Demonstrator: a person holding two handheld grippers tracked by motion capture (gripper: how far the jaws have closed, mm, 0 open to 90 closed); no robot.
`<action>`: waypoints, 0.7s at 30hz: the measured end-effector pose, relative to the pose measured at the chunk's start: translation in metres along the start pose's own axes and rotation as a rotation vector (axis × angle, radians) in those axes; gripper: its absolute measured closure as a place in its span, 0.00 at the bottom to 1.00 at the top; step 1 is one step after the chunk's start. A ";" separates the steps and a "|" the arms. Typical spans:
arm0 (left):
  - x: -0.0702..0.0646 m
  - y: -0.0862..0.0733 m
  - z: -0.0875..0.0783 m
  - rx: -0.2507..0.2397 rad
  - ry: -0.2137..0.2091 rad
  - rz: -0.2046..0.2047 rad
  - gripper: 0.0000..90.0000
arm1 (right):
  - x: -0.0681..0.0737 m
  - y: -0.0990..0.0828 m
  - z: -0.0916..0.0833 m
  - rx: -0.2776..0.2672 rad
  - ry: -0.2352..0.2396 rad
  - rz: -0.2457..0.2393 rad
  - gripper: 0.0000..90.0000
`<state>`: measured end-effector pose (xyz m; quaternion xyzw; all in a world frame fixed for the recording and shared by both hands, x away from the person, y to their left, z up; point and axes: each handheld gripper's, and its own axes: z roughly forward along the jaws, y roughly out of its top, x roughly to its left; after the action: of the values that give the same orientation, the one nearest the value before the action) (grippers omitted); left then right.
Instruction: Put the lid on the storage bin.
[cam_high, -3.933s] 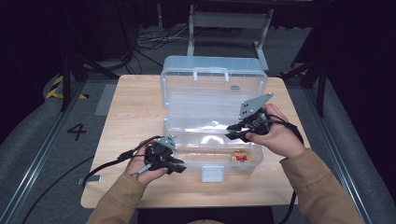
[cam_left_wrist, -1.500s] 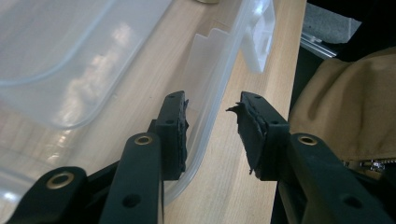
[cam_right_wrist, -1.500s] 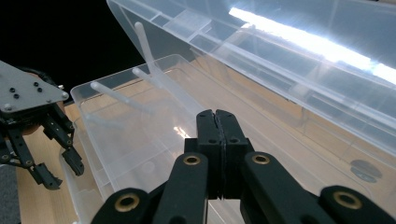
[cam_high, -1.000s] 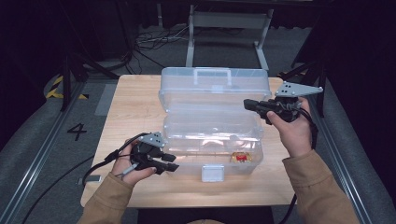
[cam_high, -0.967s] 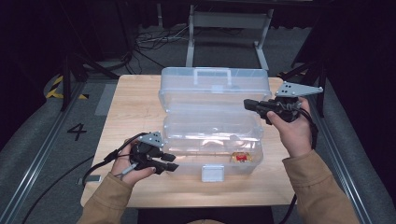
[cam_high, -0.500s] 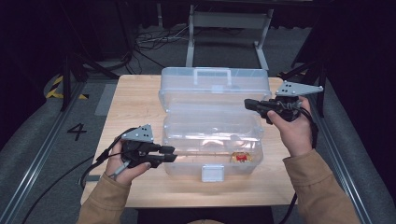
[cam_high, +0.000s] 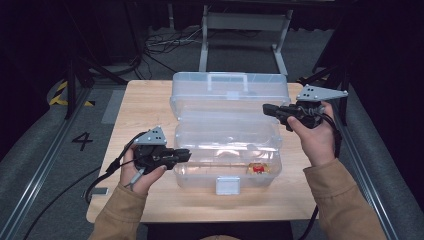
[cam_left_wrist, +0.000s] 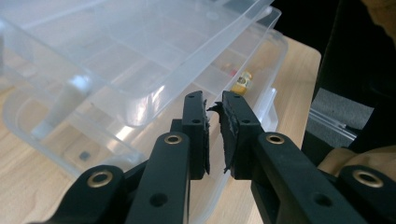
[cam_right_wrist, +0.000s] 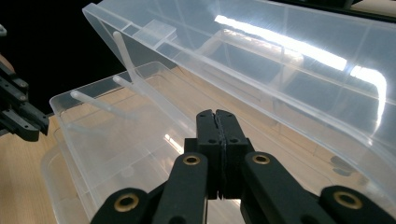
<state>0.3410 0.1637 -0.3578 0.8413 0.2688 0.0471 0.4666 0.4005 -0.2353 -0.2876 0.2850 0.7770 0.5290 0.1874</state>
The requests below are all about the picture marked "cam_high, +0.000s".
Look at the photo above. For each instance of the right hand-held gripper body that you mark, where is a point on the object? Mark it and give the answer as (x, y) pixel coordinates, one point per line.
(310, 113)

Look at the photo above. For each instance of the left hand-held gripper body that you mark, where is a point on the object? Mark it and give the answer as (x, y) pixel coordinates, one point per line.
(151, 153)

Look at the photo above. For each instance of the clear plastic storage box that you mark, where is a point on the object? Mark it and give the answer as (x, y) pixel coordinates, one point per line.
(230, 133)

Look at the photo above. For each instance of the round gold tin red label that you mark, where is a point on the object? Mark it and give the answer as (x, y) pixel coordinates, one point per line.
(258, 168)

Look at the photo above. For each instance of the person's right hand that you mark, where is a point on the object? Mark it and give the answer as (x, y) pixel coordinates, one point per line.
(315, 143)

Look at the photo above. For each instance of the person's left hand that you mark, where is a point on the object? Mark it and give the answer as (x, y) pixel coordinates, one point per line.
(140, 181)

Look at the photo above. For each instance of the person's tan jacket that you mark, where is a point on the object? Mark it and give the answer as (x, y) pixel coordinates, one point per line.
(218, 237)

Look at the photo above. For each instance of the yellow black floor tape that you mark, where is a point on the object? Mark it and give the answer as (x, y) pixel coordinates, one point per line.
(58, 96)

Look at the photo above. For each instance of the gray metal frame stand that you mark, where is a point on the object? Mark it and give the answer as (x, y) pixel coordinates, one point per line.
(245, 21)

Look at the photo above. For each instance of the metal floor rail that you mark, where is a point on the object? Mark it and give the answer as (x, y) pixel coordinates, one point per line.
(40, 173)
(370, 186)

